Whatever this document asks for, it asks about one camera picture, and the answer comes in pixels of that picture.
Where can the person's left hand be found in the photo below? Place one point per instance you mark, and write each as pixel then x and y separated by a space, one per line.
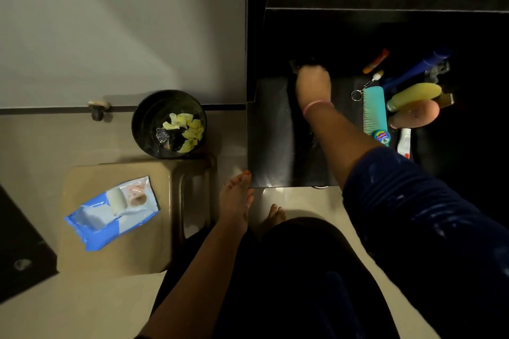
pixel 235 201

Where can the person's right hand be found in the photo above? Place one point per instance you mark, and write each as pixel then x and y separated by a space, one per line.
pixel 313 86

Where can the teal wide-tooth comb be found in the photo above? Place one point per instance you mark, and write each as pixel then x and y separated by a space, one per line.
pixel 374 108

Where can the metal keyring with white charm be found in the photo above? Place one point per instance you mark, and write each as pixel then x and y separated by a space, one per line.
pixel 377 75

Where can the orange lip balm stick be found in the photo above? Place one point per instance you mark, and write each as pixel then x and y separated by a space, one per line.
pixel 375 60

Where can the colourful round-capped tube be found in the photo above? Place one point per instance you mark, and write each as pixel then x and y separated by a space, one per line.
pixel 382 137

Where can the yellow makeup sponge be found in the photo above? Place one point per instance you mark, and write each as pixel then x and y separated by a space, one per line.
pixel 413 96

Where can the blue plastic bottle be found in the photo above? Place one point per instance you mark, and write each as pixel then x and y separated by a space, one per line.
pixel 417 68

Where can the pink makeup sponge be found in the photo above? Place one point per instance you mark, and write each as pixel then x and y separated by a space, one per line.
pixel 415 114

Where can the white tube with red label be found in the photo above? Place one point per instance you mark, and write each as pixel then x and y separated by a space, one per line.
pixel 404 144

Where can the person's left forearm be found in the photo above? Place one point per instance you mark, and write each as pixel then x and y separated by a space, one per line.
pixel 191 287

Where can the person's right forearm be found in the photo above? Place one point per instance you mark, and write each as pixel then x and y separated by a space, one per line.
pixel 338 140

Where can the person's bare foot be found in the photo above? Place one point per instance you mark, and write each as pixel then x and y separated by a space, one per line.
pixel 275 217

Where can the person's dark trousers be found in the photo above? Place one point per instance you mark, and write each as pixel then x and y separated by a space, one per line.
pixel 286 283

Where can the pink wrist thread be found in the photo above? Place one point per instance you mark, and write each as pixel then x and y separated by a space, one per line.
pixel 316 104

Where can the yellow crumpled wipes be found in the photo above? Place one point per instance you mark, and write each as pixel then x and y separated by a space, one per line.
pixel 193 130

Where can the beige plastic stool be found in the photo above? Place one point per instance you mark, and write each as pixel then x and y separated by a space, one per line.
pixel 147 239

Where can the clear plastic wrapper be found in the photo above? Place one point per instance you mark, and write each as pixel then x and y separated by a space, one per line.
pixel 162 135

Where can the black round waste bin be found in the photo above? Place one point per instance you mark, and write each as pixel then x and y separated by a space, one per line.
pixel 145 120

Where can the metal cabinet hinge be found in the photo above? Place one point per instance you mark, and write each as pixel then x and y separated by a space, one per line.
pixel 439 68

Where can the blue wet wipes pack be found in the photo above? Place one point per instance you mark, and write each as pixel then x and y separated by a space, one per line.
pixel 95 223

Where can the blue patterned right sleeve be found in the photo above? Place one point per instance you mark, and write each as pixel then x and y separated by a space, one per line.
pixel 429 239

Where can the dark furniture piece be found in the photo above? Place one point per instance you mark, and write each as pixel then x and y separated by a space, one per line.
pixel 20 247

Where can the pale cabinet door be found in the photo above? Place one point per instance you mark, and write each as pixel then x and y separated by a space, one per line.
pixel 99 25

